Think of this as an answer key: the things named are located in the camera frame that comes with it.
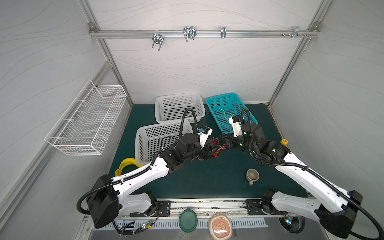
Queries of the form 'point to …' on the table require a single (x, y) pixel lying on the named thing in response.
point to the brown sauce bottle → (284, 141)
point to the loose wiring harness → (124, 232)
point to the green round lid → (188, 220)
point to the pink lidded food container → (220, 227)
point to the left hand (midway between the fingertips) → (217, 142)
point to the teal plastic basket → (224, 106)
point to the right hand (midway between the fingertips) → (223, 132)
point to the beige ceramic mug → (252, 175)
